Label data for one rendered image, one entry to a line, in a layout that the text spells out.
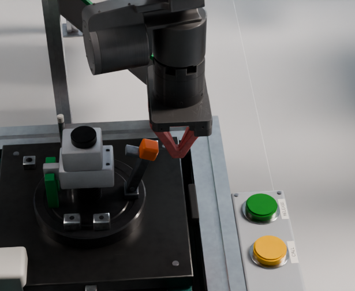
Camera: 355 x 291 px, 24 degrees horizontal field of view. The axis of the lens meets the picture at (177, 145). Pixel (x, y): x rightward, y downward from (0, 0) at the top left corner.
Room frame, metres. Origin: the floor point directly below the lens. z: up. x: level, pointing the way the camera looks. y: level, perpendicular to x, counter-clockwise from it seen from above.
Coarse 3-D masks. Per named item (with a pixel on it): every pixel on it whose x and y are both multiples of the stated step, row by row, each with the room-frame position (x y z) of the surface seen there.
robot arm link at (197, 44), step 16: (144, 16) 0.70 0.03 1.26; (160, 16) 0.71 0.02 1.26; (176, 16) 0.71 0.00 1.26; (192, 16) 0.71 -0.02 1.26; (160, 32) 0.70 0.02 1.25; (176, 32) 0.69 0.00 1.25; (192, 32) 0.69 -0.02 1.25; (160, 48) 0.70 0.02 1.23; (176, 48) 0.69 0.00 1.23; (192, 48) 0.69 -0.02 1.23; (176, 64) 0.69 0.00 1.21; (192, 64) 0.69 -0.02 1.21
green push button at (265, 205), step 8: (248, 200) 0.72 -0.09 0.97; (256, 200) 0.72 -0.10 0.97; (264, 200) 0.72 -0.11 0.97; (272, 200) 0.72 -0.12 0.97; (248, 208) 0.71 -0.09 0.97; (256, 208) 0.70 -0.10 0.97; (264, 208) 0.70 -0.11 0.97; (272, 208) 0.70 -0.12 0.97; (256, 216) 0.69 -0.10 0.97; (264, 216) 0.69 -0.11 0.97; (272, 216) 0.70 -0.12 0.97
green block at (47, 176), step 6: (48, 174) 0.70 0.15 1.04; (54, 174) 0.70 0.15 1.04; (48, 180) 0.69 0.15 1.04; (54, 180) 0.69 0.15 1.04; (48, 186) 0.69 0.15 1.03; (54, 186) 0.69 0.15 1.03; (48, 192) 0.69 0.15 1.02; (54, 192) 0.69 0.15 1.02; (48, 198) 0.69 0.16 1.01; (54, 198) 0.69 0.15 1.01; (48, 204) 0.69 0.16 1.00; (54, 204) 0.69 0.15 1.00
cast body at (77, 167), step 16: (80, 128) 0.72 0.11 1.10; (96, 128) 0.73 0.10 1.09; (64, 144) 0.70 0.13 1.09; (80, 144) 0.70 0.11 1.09; (96, 144) 0.70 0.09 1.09; (64, 160) 0.69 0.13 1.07; (80, 160) 0.69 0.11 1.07; (96, 160) 0.69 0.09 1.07; (112, 160) 0.71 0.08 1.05; (64, 176) 0.69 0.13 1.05; (80, 176) 0.69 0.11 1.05; (96, 176) 0.69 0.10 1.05; (112, 176) 0.69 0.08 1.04
